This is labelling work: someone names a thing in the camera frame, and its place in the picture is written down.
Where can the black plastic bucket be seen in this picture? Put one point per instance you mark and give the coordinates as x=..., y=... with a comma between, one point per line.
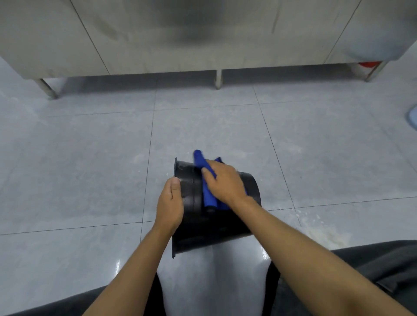
x=208, y=224

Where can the person's right thumb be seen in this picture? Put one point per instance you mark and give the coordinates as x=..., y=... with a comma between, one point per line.
x=208, y=175

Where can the stainless steel cabinet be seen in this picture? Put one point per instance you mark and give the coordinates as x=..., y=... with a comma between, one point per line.
x=195, y=32

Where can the person's left hand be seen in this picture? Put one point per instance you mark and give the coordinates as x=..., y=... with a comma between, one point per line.
x=169, y=208

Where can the person's right forearm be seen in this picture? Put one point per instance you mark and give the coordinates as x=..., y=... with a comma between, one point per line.
x=303, y=260

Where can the pale blue round object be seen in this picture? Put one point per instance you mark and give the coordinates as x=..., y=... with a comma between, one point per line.
x=413, y=117

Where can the person's left forearm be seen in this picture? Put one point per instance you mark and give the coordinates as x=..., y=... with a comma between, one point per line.
x=133, y=270

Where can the red container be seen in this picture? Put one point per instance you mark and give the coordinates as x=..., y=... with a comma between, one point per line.
x=369, y=64

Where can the blue cloth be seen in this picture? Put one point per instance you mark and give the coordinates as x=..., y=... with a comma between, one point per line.
x=208, y=195

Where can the person's right trouser leg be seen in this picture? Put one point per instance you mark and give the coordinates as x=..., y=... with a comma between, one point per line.
x=374, y=270

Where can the person's trouser leg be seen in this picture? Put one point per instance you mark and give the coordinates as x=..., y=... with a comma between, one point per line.
x=65, y=306
x=374, y=270

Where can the person's left thumb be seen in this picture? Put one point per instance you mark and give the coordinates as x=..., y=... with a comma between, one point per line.
x=176, y=188

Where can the person's left trouser leg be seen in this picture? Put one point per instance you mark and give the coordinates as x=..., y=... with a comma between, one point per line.
x=65, y=306

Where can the person's right hand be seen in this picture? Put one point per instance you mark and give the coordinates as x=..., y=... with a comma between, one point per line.
x=226, y=185

